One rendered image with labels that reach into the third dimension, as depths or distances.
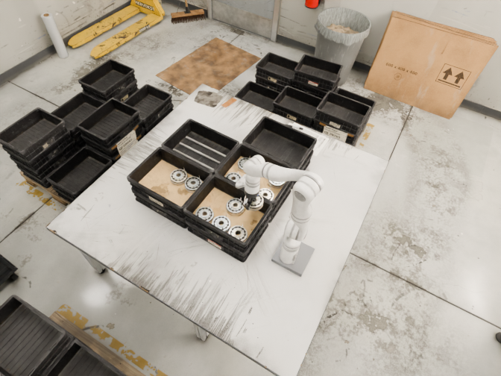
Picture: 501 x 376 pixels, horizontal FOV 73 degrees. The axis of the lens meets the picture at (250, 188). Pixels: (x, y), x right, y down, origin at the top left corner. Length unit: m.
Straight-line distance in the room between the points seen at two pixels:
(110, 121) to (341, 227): 2.03
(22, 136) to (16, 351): 1.64
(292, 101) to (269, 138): 1.10
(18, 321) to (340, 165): 2.15
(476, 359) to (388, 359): 0.61
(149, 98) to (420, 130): 2.81
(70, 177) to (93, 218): 0.91
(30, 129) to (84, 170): 0.52
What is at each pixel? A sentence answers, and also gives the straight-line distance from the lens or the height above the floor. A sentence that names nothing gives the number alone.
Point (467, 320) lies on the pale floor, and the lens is 3.09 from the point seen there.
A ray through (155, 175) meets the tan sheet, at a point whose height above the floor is 0.83.
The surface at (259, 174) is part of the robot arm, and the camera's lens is 1.48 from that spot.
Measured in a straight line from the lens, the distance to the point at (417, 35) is 4.21.
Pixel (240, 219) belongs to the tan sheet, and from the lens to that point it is 1.93.
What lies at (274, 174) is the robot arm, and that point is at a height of 1.38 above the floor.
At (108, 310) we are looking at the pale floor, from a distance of 2.73.
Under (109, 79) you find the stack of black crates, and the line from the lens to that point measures 3.54.
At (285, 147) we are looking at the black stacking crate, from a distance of 2.30.
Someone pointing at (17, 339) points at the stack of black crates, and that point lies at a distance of 2.34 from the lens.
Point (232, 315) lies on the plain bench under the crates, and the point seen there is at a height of 0.70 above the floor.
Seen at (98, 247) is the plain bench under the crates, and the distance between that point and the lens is 2.13.
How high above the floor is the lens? 2.48
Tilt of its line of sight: 53 degrees down
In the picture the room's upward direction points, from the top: 5 degrees clockwise
